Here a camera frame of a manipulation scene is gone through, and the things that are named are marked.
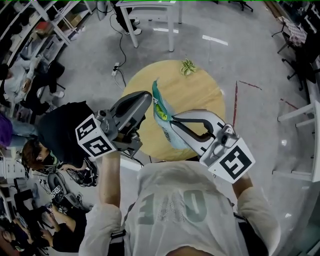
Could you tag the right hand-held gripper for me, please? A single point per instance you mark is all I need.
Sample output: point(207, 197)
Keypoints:
point(235, 162)

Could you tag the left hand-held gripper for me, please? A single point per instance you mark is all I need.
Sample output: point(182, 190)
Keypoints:
point(95, 140)

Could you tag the person's left forearm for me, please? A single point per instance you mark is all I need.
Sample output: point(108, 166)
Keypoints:
point(108, 180)

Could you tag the person's right forearm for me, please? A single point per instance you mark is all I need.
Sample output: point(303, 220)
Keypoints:
point(243, 186)

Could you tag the white power strip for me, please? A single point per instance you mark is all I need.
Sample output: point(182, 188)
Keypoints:
point(115, 68)

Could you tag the small green potted plant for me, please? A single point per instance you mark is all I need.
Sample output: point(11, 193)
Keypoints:
point(188, 67)

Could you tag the person's white shirt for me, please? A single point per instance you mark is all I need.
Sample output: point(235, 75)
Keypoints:
point(180, 200)

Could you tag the white table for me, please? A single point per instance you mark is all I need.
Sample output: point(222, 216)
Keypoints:
point(150, 10)
point(315, 140)

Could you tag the clear plastic storage bin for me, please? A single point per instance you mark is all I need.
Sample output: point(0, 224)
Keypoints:
point(50, 47)

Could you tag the wide white shelving rack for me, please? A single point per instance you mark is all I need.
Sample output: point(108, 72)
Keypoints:
point(62, 30)

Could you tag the brown cardboard box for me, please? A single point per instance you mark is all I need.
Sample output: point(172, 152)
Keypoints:
point(74, 19)

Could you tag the round black bag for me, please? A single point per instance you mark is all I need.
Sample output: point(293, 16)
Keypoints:
point(58, 185)

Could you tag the black office chair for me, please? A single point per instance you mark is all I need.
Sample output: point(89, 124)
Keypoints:
point(298, 71)
point(241, 5)

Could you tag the table with checkered cloth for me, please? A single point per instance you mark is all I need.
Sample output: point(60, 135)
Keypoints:
point(292, 31)

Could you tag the white drawer cabinet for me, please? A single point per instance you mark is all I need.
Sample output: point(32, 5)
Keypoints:
point(11, 165)

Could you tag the row of black bags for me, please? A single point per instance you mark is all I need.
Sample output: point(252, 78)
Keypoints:
point(23, 18)

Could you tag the flat cardboard sheets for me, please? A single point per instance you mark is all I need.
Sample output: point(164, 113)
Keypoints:
point(273, 8)

